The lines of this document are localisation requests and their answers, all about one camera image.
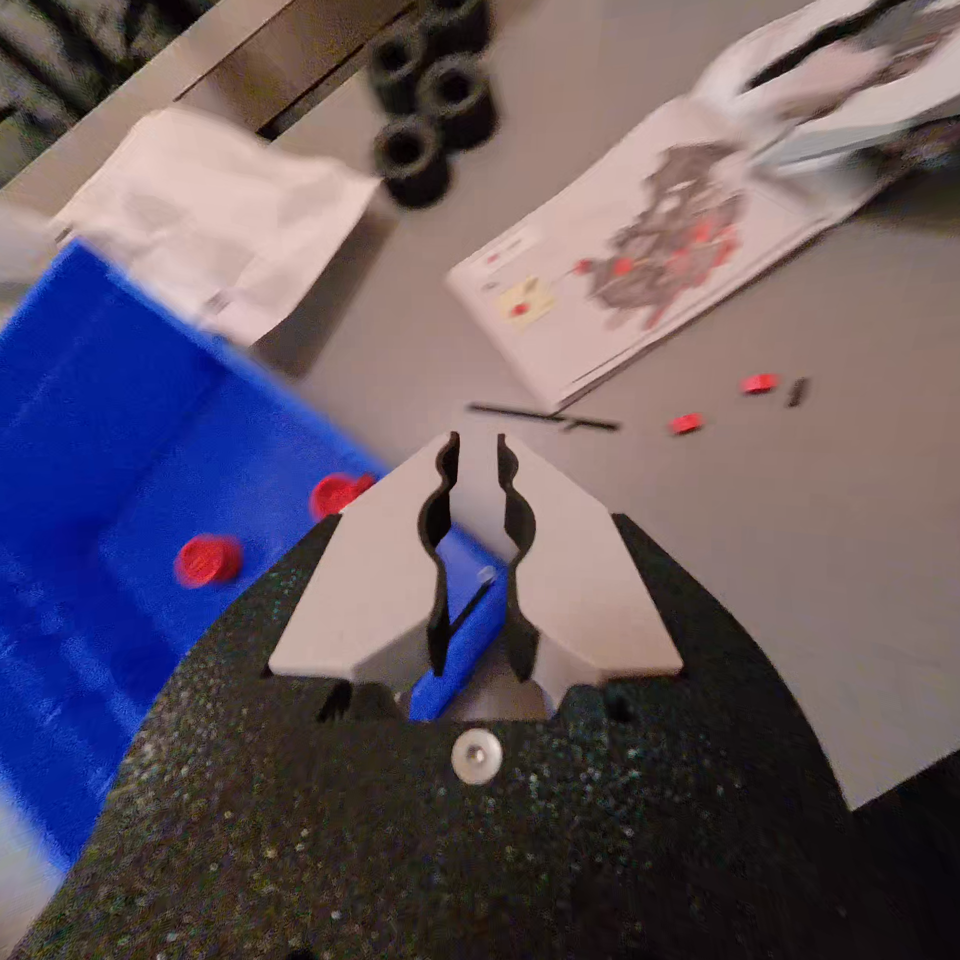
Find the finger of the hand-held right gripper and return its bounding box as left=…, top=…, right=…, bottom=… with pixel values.
left=750, top=7, right=960, bottom=166
left=697, top=0, right=901, bottom=95

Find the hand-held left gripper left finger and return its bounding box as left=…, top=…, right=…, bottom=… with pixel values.
left=267, top=429, right=462, bottom=685

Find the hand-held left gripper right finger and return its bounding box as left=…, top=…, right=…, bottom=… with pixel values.
left=496, top=432, right=685, bottom=708

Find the long black axle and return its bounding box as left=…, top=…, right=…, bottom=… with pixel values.
left=466, top=402, right=622, bottom=434

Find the blue plastic bin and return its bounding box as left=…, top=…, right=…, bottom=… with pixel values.
left=0, top=238, right=511, bottom=875

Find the open instruction booklet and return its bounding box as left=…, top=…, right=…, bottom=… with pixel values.
left=446, top=45, right=924, bottom=415

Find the black toy tyre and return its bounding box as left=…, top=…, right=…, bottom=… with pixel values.
left=416, top=60, right=500, bottom=147
left=416, top=0, right=492, bottom=57
left=372, top=116, right=453, bottom=210
left=367, top=26, right=436, bottom=106

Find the white paper bag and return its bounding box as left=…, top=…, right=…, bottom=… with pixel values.
left=48, top=105, right=384, bottom=348

